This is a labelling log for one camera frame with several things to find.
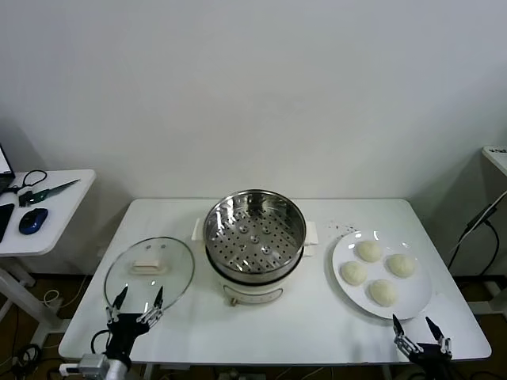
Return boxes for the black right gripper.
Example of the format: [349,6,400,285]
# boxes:
[391,313,453,380]

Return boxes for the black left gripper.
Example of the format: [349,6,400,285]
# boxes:
[105,286,165,359]

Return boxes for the round glass pot lid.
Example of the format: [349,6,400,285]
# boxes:
[104,236,196,317]

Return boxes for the white steamed baozi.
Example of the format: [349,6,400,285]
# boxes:
[357,240,383,263]
[341,260,368,287]
[368,279,398,307]
[385,253,417,278]

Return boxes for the steel steamer pot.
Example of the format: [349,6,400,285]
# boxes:
[191,217,320,308]

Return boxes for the perforated steel steamer basket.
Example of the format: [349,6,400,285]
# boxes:
[204,188,308,278]

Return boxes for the large white plate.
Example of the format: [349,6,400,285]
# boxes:
[331,230,433,321]

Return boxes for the white side table with legs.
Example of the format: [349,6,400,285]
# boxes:
[0,169,97,349]

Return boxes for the blue computer mouse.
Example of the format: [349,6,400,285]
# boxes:
[18,207,49,235]

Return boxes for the green pointed blade tool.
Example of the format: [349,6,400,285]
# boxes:
[18,178,82,207]

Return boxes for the black phone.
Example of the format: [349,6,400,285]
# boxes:
[0,203,15,243]

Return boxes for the white table with label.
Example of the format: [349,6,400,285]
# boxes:
[481,145,507,177]

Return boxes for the black laptop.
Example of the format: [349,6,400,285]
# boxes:
[0,142,17,195]

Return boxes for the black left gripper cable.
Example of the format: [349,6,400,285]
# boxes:
[90,330,116,359]

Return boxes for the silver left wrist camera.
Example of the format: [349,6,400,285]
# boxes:
[78,354,110,375]

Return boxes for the white floor cable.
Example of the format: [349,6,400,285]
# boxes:
[42,272,92,308]

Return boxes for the black floor cables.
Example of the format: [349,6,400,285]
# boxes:
[11,342,67,379]

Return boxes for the black power cable with adapter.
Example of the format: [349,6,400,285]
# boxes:
[447,197,501,278]

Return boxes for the black looped cord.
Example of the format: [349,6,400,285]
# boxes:
[7,169,48,195]

